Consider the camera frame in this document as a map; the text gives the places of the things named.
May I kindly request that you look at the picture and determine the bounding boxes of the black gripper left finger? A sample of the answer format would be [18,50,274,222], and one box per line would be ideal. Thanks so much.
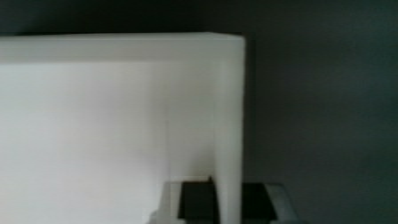
[149,178,220,224]

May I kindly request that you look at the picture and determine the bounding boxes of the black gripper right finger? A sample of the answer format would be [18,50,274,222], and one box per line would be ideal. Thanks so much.
[242,183,306,224]

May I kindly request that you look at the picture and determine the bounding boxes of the white drawer box with knob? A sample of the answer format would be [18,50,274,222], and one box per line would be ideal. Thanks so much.
[0,33,245,224]

